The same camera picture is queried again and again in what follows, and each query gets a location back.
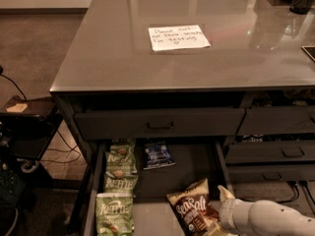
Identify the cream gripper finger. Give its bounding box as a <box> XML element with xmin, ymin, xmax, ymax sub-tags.
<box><xmin>202</xmin><ymin>221</ymin><xmax>229</xmax><ymax>236</ymax></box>
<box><xmin>218</xmin><ymin>185</ymin><xmax>234</xmax><ymax>203</ymax></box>

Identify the brown sea salt chip bag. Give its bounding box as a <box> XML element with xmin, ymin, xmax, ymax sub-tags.
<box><xmin>166</xmin><ymin>178</ymin><xmax>219</xmax><ymax>236</ymax></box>

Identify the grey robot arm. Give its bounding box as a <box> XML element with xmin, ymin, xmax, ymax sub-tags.
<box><xmin>203</xmin><ymin>185</ymin><xmax>315</xmax><ymax>236</ymax></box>

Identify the open middle drawer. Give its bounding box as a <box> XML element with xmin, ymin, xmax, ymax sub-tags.
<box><xmin>82</xmin><ymin>141</ymin><xmax>247</xmax><ymax>236</ymax></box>

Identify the bottom right drawer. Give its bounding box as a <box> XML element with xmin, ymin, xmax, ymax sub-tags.
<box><xmin>227</xmin><ymin>164</ymin><xmax>315</xmax><ymax>182</ymax></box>

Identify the middle right drawer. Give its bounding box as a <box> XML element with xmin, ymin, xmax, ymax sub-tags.
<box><xmin>225</xmin><ymin>141</ymin><xmax>315</xmax><ymax>164</ymax></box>

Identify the dark snack bag right drawer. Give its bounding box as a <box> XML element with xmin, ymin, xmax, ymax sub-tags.
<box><xmin>240</xmin><ymin>135</ymin><xmax>264</xmax><ymax>143</ymax></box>

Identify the top left drawer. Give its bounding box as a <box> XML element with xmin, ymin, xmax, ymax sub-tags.
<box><xmin>74</xmin><ymin>108</ymin><xmax>245</xmax><ymax>140</ymax></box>

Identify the blue chip bag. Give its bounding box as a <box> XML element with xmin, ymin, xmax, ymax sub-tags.
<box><xmin>144</xmin><ymin>141</ymin><xmax>175</xmax><ymax>169</ymax></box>

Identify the top right drawer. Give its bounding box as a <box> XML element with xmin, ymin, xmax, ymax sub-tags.
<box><xmin>238</xmin><ymin>106</ymin><xmax>315</xmax><ymax>136</ymax></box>

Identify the green kettle chip bag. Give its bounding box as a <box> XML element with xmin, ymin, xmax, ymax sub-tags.
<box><xmin>104</xmin><ymin>176</ymin><xmax>138</xmax><ymax>194</ymax></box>
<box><xmin>105</xmin><ymin>152</ymin><xmax>137</xmax><ymax>178</ymax></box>
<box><xmin>95</xmin><ymin>193</ymin><xmax>134</xmax><ymax>236</ymax></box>
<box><xmin>110</xmin><ymin>140</ymin><xmax>135</xmax><ymax>156</ymax></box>

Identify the front green Kettle chip bag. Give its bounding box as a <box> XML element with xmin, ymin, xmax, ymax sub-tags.
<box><xmin>95</xmin><ymin>193</ymin><xmax>134</xmax><ymax>236</ymax></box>

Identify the rear green Kettle chip bag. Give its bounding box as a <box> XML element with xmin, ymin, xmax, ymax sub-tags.
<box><xmin>110</xmin><ymin>140</ymin><xmax>135</xmax><ymax>156</ymax></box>

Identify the grey metal counter cabinet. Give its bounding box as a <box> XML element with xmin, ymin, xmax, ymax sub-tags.
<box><xmin>49</xmin><ymin>0</ymin><xmax>315</xmax><ymax>236</ymax></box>

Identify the dark tablet on counter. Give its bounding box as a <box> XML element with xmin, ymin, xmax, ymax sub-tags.
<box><xmin>301</xmin><ymin>46</ymin><xmax>315</xmax><ymax>62</ymax></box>

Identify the white handwritten paper note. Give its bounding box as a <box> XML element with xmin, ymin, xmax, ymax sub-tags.
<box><xmin>148</xmin><ymin>25</ymin><xmax>211</xmax><ymax>51</ymax></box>

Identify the black side cart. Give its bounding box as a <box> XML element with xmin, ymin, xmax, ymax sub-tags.
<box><xmin>0</xmin><ymin>95</ymin><xmax>63</xmax><ymax>188</ymax></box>

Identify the tan sticky note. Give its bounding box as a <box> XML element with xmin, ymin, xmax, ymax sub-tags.
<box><xmin>6</xmin><ymin>103</ymin><xmax>28</xmax><ymax>113</ymax></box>

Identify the black power cable right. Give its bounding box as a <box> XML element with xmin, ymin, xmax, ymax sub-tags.
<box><xmin>235</xmin><ymin>180</ymin><xmax>315</xmax><ymax>214</ymax></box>

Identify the black cable on floor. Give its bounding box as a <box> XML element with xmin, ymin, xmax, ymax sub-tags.
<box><xmin>0</xmin><ymin>66</ymin><xmax>83</xmax><ymax>169</ymax></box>

